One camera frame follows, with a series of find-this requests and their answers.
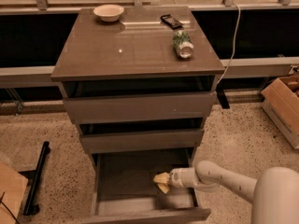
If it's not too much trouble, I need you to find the cardboard box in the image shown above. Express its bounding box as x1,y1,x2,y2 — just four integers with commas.
262,75,299,149

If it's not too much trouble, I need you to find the white bowl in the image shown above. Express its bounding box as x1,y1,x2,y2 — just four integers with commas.
93,5,124,22

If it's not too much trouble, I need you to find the black thin cable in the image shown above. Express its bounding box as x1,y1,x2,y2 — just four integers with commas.
0,191,21,224

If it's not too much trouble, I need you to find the green soda can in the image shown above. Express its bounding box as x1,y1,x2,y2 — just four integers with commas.
173,30,194,59

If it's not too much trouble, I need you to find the white cable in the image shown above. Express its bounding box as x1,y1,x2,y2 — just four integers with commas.
216,3,242,86

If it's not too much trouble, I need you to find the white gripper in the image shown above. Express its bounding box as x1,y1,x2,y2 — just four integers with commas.
153,168,197,194

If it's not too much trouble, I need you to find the cardboard sheet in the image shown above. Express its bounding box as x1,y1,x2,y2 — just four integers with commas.
0,161,28,224

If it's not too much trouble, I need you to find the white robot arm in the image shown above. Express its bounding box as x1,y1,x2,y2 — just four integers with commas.
153,161,299,224

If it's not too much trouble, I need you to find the black metal bar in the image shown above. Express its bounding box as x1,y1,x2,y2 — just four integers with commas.
23,141,50,216

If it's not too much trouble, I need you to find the grey middle drawer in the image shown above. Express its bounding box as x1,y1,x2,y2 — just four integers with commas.
80,129,204,154

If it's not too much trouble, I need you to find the grey open bottom drawer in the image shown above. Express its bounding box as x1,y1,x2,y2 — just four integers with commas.
82,148,210,224

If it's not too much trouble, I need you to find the grey top drawer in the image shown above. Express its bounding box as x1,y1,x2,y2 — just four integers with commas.
64,91,216,124

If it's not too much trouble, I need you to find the grey drawer cabinet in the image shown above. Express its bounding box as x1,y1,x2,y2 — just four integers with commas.
50,6,226,173

